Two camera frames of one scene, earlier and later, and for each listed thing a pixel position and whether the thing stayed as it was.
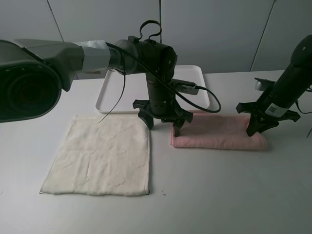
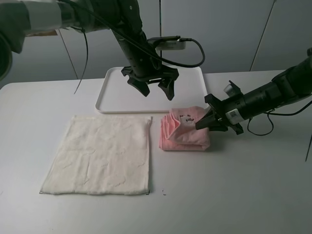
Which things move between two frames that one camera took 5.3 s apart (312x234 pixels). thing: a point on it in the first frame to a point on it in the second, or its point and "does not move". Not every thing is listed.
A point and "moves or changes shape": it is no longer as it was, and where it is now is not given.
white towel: [106, 155] does not move
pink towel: [218, 130] moves or changes shape
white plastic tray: [119, 90] does not move
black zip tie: [124, 74] to [83, 30]
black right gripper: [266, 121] to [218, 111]
